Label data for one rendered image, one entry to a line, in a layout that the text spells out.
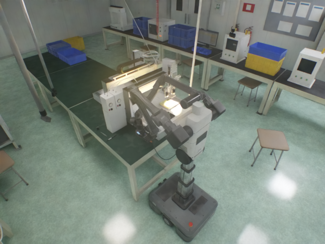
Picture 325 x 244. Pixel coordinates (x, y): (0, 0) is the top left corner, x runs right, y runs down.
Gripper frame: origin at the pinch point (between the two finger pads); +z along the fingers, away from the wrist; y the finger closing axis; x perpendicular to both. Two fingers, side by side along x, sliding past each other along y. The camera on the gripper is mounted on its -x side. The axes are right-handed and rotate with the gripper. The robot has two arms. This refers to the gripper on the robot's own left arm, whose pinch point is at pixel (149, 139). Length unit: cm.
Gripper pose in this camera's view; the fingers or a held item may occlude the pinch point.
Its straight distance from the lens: 200.9
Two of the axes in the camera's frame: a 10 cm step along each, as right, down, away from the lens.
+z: -3.5, 4.5, 8.2
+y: -7.1, 4.4, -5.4
